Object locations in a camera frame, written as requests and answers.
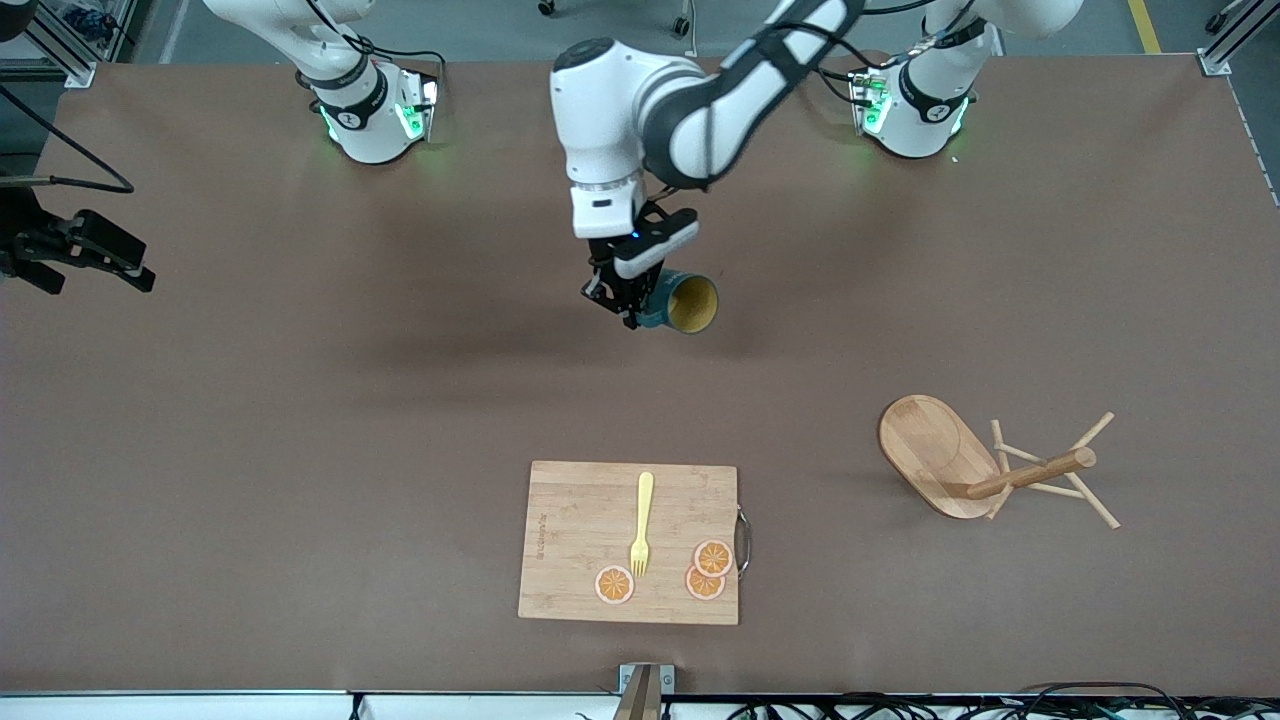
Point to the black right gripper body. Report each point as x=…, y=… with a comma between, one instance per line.
x=22, y=243

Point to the dark teal cup yellow inside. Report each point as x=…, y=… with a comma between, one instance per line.
x=690, y=305

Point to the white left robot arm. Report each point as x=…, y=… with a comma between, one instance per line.
x=610, y=110

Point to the wooden mug rack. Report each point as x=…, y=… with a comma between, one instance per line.
x=930, y=450

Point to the yellow plastic fork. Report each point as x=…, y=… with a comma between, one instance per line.
x=644, y=500

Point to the orange slice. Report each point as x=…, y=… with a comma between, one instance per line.
x=713, y=557
x=700, y=588
x=614, y=585

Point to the aluminium frame post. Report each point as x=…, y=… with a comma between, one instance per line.
x=1215, y=60
x=60, y=65

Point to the metal camera bracket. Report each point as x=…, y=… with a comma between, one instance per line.
x=640, y=690

